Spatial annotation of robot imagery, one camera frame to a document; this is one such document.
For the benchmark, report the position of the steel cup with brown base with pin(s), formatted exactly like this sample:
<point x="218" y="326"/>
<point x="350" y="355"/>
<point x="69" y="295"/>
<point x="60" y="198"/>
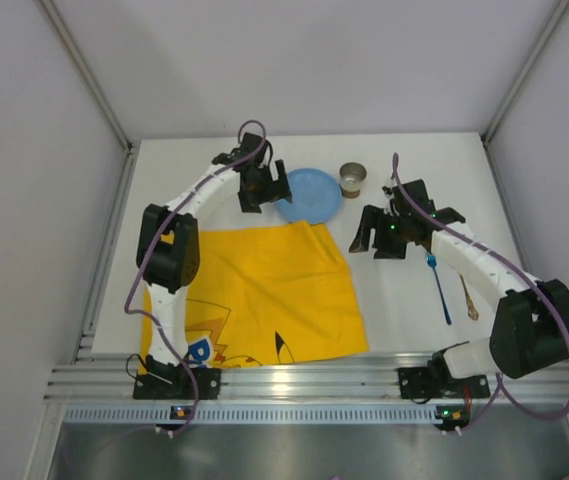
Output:
<point x="351" y="178"/>

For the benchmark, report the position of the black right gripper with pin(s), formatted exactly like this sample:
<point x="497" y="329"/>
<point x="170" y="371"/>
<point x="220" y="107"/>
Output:
<point x="381" y="229"/>

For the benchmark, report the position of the yellow printed cloth mat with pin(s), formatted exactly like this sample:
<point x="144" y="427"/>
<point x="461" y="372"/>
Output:
<point x="271" y="296"/>

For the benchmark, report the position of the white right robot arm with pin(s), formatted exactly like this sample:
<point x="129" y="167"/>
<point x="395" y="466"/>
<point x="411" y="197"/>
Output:
<point x="530" y="330"/>

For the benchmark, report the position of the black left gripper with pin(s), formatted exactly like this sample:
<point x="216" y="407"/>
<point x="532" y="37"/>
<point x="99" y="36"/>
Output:
<point x="263" y="187"/>

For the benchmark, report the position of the bronze metal spoon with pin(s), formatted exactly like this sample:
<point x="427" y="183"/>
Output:
<point x="472" y="312"/>

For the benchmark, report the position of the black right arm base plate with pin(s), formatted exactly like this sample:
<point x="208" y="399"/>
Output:
<point x="419" y="384"/>

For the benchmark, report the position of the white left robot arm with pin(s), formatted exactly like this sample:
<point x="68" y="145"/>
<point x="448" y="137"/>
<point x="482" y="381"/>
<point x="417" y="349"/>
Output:
<point x="168" y="251"/>

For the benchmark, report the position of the blue metal fork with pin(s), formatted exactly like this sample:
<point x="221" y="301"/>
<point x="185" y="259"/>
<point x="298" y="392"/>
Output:
<point x="432" y="264"/>

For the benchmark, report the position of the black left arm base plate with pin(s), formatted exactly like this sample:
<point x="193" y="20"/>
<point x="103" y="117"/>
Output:
<point x="176" y="384"/>

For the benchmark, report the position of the aluminium table edge rail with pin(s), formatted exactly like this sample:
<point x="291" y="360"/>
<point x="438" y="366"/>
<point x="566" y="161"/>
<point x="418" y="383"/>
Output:
<point x="360" y="378"/>

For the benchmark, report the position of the perforated metal cable tray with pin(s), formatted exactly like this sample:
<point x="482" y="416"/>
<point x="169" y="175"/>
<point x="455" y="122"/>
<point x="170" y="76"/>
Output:
<point x="263" y="414"/>

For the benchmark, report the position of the light blue plastic plate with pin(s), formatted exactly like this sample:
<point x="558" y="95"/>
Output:
<point x="316" y="197"/>

